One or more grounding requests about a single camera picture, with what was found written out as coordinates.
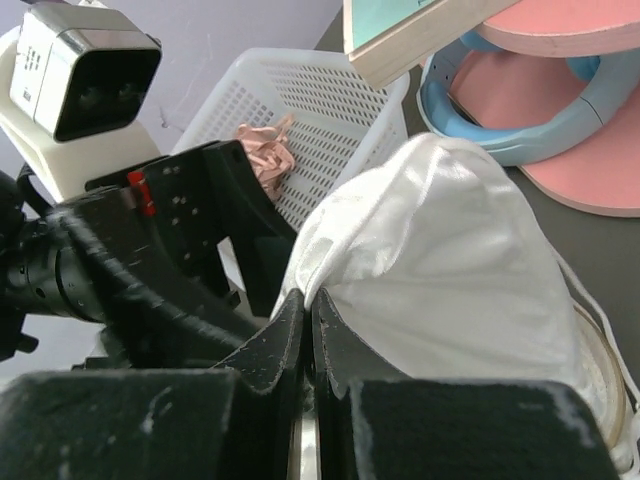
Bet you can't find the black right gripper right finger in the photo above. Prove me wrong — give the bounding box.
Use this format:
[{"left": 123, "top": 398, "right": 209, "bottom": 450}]
[{"left": 310, "top": 291, "right": 617, "bottom": 479}]

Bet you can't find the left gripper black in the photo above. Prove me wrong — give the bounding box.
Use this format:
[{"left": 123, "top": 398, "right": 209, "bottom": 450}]
[{"left": 85, "top": 140, "right": 296, "bottom": 317}]

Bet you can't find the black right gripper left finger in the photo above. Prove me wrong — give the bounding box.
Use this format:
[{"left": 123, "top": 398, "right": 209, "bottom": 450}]
[{"left": 1, "top": 291, "right": 304, "bottom": 479}]

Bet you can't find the white satin bra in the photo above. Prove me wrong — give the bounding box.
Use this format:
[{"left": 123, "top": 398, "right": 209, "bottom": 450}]
[{"left": 272, "top": 132, "right": 640, "bottom": 426}]

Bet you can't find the white mesh laundry bag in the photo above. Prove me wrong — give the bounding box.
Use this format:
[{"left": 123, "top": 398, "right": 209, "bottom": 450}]
[{"left": 574, "top": 302, "right": 639, "bottom": 479}]

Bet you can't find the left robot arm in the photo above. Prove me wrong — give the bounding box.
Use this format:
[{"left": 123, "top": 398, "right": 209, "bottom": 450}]
[{"left": 1, "top": 140, "right": 296, "bottom": 368}]

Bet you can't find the pink lace bra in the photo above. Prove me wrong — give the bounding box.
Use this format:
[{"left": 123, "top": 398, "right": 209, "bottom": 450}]
[{"left": 235, "top": 114, "right": 296, "bottom": 202}]

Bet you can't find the white perforated plastic basket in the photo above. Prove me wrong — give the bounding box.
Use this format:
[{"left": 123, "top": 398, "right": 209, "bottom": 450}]
[{"left": 169, "top": 47, "right": 411, "bottom": 291}]

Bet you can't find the teal paperback book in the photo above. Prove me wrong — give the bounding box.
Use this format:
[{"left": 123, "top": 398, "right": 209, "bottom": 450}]
[{"left": 343, "top": 0, "right": 514, "bottom": 89}]

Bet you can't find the pink tiered wooden shelf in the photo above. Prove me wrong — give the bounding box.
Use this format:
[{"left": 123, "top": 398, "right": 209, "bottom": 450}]
[{"left": 418, "top": 0, "right": 640, "bottom": 219}]

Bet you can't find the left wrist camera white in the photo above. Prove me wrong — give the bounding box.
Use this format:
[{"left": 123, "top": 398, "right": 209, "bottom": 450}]
[{"left": 1, "top": 1, "right": 162, "bottom": 201}]

